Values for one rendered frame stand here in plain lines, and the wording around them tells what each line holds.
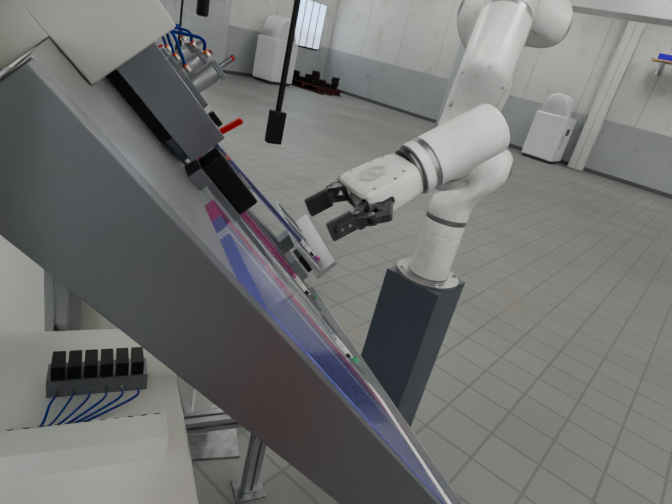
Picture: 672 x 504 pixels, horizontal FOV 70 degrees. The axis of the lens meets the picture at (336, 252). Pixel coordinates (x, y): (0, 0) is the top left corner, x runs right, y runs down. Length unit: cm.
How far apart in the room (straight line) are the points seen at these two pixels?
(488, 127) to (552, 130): 1038
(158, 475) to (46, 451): 16
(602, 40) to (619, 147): 220
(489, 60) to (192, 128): 49
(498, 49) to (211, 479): 138
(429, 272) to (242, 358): 114
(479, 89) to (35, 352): 93
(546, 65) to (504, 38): 1133
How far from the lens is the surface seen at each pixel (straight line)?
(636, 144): 1168
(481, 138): 77
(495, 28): 89
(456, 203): 135
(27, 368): 105
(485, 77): 86
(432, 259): 140
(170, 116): 57
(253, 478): 159
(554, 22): 112
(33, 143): 25
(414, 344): 147
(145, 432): 84
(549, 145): 1116
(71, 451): 84
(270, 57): 1270
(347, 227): 68
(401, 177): 71
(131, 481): 84
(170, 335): 29
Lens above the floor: 127
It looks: 23 degrees down
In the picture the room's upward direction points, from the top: 14 degrees clockwise
